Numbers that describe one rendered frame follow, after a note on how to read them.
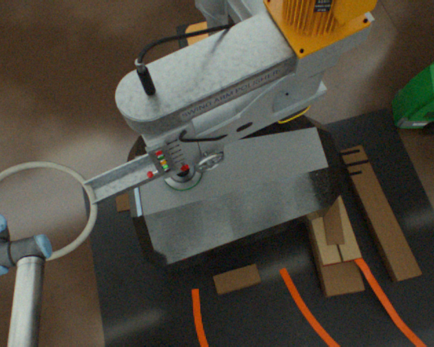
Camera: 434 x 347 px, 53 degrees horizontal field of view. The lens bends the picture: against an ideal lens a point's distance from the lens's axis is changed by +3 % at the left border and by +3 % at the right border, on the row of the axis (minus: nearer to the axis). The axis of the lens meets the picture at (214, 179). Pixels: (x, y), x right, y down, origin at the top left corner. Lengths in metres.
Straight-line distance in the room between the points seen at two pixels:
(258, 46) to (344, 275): 1.81
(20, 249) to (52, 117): 2.20
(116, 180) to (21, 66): 2.18
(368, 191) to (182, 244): 1.41
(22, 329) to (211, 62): 1.07
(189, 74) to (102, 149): 2.01
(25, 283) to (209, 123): 0.91
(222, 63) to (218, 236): 1.13
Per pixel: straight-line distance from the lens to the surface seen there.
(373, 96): 3.66
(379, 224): 3.15
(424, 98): 3.25
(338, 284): 3.00
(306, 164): 2.38
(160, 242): 2.42
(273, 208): 2.41
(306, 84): 1.94
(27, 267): 1.64
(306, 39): 1.65
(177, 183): 2.29
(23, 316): 1.55
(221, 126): 1.83
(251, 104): 1.82
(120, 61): 3.86
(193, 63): 1.62
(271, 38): 1.67
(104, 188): 2.15
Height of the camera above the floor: 3.06
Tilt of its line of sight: 71 degrees down
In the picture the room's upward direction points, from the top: 12 degrees counter-clockwise
